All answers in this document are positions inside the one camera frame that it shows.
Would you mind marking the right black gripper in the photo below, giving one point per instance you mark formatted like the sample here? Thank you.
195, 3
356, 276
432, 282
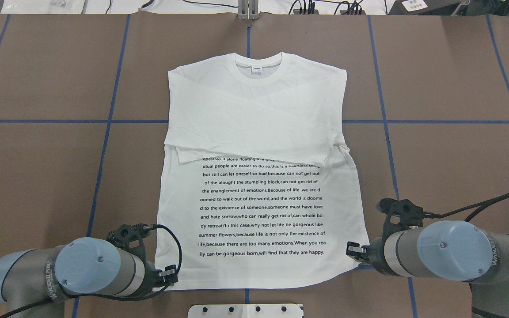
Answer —
373, 253

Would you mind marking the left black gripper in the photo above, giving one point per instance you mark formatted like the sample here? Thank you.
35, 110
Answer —
153, 270

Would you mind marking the white printed t-shirt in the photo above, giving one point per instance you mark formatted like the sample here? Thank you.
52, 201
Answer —
258, 183

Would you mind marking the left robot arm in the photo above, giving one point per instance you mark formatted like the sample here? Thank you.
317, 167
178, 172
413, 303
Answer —
36, 283

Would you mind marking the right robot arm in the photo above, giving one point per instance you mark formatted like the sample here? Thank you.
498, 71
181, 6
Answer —
450, 250

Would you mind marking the clear plastic bag sheet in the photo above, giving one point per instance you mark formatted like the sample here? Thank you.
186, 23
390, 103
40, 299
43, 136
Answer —
42, 6

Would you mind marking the white camera mast with base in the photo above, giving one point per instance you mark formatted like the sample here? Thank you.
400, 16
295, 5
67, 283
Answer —
273, 310

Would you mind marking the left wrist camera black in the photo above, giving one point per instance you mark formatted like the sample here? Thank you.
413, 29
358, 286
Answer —
130, 238

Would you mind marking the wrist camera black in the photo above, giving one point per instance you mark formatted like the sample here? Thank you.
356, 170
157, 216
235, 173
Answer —
402, 215
130, 238

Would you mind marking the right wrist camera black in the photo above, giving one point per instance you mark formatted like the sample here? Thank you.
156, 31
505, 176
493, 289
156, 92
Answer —
402, 215

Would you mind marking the aluminium frame post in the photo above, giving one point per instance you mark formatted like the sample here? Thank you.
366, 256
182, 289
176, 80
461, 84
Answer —
248, 10

